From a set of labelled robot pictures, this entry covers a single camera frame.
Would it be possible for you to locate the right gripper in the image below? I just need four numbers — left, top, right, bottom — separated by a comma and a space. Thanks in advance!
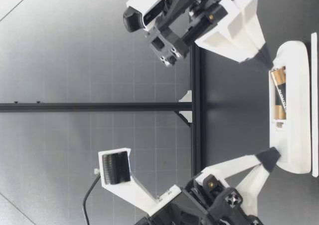
144, 0, 274, 69

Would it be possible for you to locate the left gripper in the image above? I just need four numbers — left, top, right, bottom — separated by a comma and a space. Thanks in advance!
134, 146, 282, 225

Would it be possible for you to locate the copper and black battery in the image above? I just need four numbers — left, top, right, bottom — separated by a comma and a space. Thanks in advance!
270, 69, 288, 109
273, 104, 287, 120

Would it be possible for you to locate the white remote control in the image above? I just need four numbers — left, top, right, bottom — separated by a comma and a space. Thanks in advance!
269, 40, 311, 174

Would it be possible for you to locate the white frame corner bracket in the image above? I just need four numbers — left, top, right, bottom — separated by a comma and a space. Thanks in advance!
178, 111, 193, 125
178, 89, 193, 103

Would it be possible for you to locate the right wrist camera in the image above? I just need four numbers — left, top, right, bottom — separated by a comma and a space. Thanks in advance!
123, 0, 172, 33

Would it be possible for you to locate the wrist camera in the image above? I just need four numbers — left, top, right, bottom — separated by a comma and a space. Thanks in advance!
98, 147, 182, 216
123, 0, 172, 33

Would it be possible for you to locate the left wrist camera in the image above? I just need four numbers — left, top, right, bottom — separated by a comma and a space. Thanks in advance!
98, 147, 182, 216

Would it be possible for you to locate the black frame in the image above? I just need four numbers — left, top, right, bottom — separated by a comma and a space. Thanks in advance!
0, 44, 203, 177

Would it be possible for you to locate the black camera cable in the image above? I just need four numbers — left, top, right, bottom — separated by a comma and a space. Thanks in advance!
83, 169, 101, 225

